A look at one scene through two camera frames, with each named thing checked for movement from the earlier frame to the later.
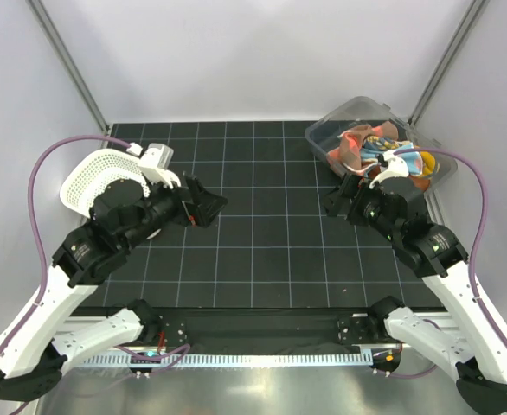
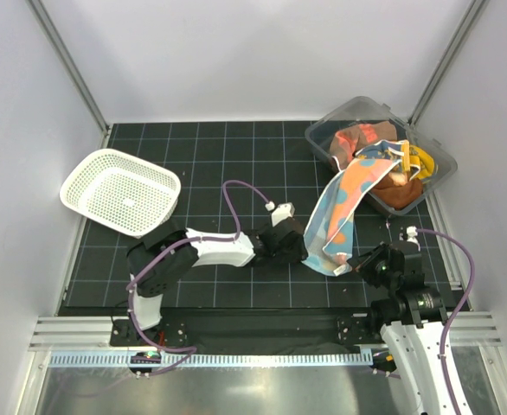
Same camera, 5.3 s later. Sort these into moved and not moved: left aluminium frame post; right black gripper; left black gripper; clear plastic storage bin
Moved: left black gripper; right black gripper
Not moved: left aluminium frame post; clear plastic storage bin
